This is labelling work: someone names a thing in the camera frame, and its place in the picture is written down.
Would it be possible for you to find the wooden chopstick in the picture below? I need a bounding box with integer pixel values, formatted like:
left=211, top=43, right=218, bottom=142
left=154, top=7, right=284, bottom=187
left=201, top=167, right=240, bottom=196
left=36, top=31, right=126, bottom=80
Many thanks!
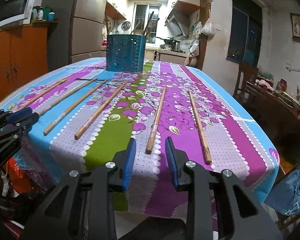
left=43, top=79, right=108, bottom=136
left=145, top=85, right=166, bottom=154
left=74, top=81, right=128, bottom=140
left=18, top=78, right=70, bottom=110
left=188, top=90, right=212, bottom=165
left=38, top=78, right=97, bottom=116

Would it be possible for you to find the kitchen window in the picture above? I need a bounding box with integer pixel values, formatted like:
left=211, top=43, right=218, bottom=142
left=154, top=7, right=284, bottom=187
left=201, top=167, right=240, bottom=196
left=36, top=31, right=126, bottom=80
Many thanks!
left=133, top=3, right=161, bottom=44

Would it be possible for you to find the floral striped tablecloth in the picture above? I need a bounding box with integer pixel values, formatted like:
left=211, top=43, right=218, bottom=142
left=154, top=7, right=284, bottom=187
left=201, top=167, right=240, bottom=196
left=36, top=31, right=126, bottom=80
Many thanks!
left=0, top=58, right=280, bottom=218

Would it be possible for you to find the orange wooden cabinet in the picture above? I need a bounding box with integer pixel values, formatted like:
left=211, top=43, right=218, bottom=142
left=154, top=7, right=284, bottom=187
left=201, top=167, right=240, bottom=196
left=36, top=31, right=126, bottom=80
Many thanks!
left=0, top=21, right=57, bottom=102

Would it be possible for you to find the blue denim cloth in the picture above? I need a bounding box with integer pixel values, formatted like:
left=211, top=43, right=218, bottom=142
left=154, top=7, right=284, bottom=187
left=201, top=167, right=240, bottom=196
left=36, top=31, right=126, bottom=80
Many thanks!
left=264, top=169, right=300, bottom=216

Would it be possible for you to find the wooden chair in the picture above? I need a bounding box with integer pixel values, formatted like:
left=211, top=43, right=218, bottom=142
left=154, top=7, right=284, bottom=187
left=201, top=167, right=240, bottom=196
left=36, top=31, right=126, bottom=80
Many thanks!
left=233, top=62, right=259, bottom=100

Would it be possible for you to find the white microwave oven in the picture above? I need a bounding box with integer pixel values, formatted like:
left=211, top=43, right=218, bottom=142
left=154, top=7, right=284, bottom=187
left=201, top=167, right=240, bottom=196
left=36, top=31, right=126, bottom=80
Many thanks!
left=0, top=0, right=34, bottom=28

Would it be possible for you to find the dark wooden side table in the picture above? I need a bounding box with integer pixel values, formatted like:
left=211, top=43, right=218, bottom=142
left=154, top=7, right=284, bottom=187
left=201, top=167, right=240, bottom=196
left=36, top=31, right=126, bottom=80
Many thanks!
left=243, top=81, right=300, bottom=143

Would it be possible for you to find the blue plastic utensil basket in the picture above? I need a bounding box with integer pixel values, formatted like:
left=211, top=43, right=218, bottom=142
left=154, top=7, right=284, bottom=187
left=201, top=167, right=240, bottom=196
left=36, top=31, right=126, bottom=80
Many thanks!
left=106, top=34, right=146, bottom=73

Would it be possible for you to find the silver refrigerator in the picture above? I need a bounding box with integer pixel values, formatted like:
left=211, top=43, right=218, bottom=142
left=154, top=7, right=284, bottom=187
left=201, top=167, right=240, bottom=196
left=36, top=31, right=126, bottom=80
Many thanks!
left=42, top=0, right=107, bottom=72

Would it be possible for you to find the dark window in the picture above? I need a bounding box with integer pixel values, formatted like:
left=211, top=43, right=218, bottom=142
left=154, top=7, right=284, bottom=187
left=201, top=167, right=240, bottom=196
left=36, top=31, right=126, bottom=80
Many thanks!
left=227, top=0, right=262, bottom=67

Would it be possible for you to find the hanging white plastic bag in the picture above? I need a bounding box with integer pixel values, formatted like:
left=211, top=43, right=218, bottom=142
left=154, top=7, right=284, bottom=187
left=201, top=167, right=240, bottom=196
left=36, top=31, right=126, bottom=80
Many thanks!
left=202, top=18, right=216, bottom=36

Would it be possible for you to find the range hood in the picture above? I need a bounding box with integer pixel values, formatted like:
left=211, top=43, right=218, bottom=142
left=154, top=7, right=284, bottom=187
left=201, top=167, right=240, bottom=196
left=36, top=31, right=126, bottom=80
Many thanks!
left=166, top=13, right=190, bottom=37

